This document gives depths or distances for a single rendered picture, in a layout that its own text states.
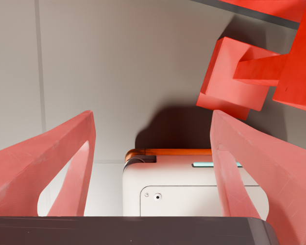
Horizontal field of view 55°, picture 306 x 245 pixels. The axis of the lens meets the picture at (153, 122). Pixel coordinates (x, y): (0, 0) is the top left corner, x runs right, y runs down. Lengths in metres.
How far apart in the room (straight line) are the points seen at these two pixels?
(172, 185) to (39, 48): 0.70
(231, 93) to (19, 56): 0.78
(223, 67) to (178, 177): 0.39
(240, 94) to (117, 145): 0.49
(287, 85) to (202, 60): 0.70
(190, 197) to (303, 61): 0.58
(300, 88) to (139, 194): 0.61
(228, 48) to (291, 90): 0.61
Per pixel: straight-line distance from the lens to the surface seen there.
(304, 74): 0.43
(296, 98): 0.43
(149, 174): 0.89
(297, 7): 0.99
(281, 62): 0.71
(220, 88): 1.02
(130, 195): 0.92
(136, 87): 1.12
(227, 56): 1.03
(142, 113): 1.13
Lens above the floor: 1.12
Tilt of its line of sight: 81 degrees down
